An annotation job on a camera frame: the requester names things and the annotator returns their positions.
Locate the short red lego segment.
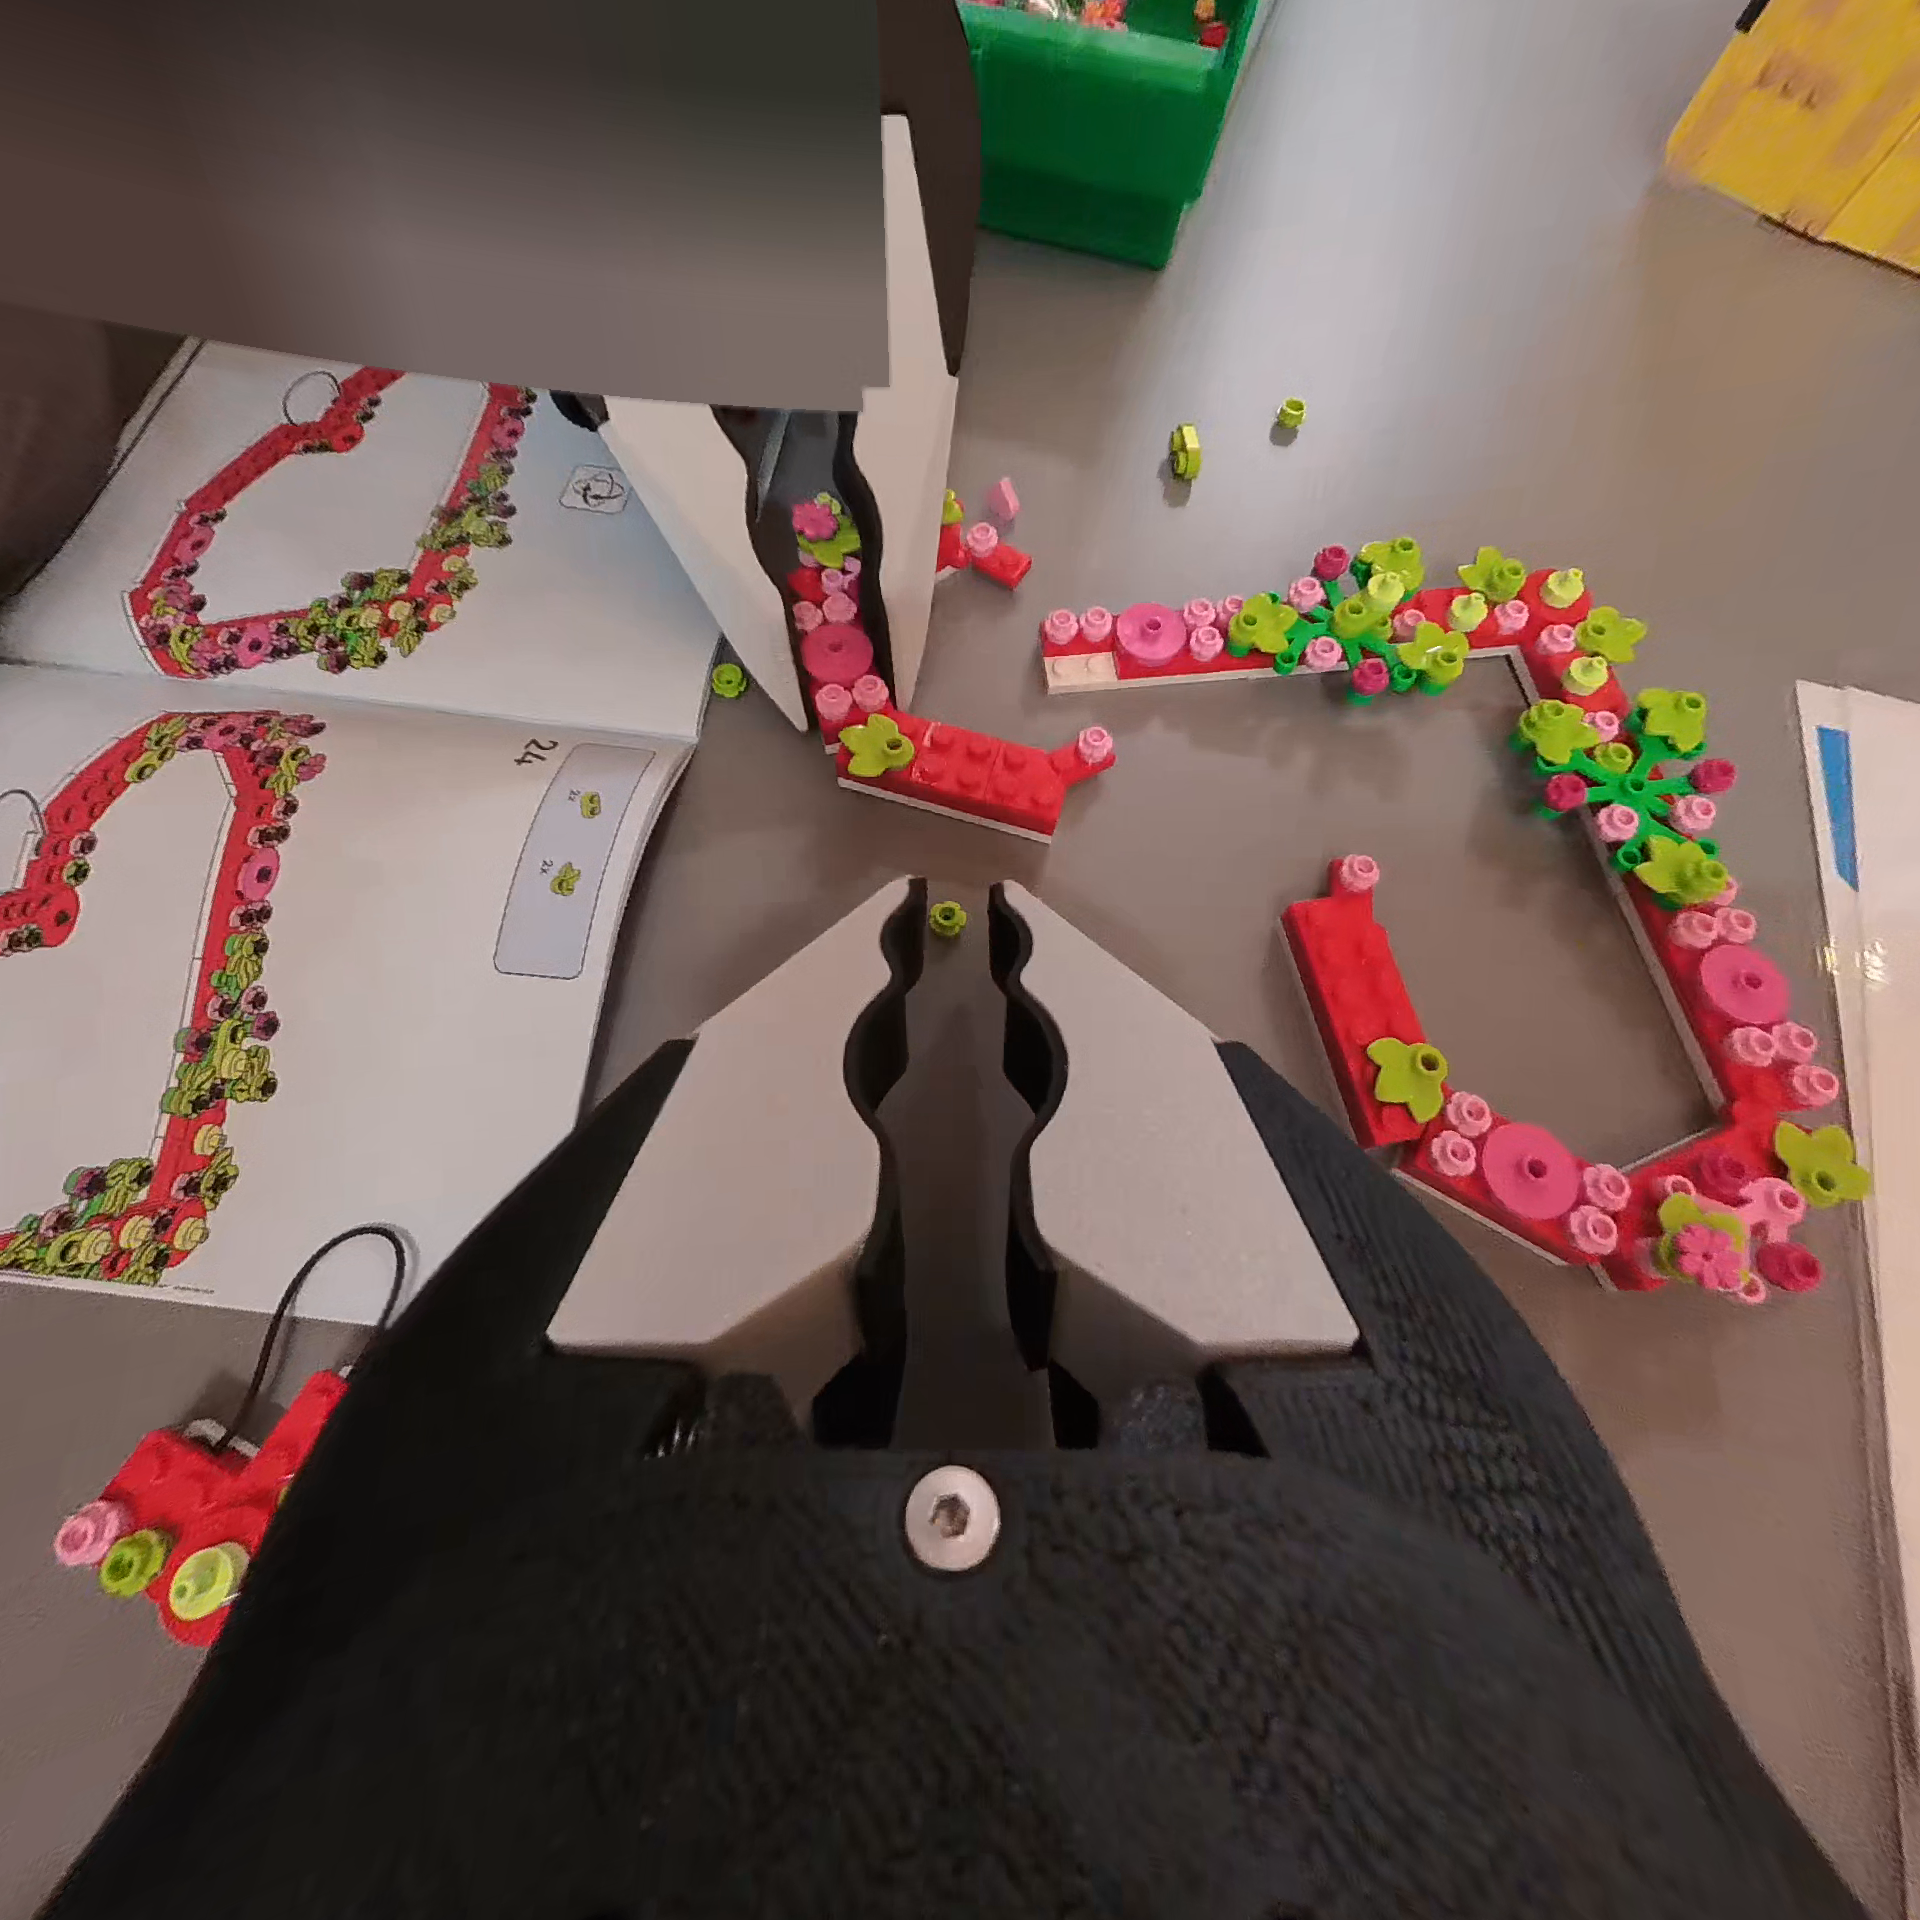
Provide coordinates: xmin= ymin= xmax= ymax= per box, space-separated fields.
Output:
xmin=787 ymin=495 xmax=1118 ymax=845

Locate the large lego heart assembly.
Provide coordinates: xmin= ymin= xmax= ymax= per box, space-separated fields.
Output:
xmin=1038 ymin=532 xmax=1877 ymax=1309

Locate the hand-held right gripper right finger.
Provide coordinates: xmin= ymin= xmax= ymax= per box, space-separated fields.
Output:
xmin=986 ymin=879 xmax=1364 ymax=1454

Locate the pile of loose lego pieces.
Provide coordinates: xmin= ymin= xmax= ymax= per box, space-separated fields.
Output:
xmin=1019 ymin=0 xmax=1246 ymax=43

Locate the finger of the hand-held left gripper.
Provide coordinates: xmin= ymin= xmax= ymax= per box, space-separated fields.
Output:
xmin=831 ymin=114 xmax=965 ymax=713
xmin=597 ymin=402 xmax=829 ymax=740

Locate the small red lego brick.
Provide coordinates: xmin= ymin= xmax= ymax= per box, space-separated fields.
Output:
xmin=936 ymin=516 xmax=1037 ymax=590

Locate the printed paper sheet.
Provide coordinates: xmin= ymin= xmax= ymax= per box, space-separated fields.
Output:
xmin=1791 ymin=678 xmax=1920 ymax=1920

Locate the lego instruction booklet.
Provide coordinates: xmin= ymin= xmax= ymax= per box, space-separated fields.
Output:
xmin=0 ymin=337 xmax=722 ymax=1329

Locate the yellow lego set box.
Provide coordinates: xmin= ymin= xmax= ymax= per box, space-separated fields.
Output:
xmin=1664 ymin=0 xmax=1920 ymax=279

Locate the red lego piece with cord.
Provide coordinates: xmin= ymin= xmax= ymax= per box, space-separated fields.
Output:
xmin=52 ymin=1221 xmax=412 ymax=1652

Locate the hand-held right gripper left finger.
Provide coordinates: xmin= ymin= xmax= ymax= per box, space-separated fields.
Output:
xmin=546 ymin=877 xmax=926 ymax=1454

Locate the green storage bin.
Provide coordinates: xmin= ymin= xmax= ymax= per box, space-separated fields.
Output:
xmin=956 ymin=0 xmax=1276 ymax=272

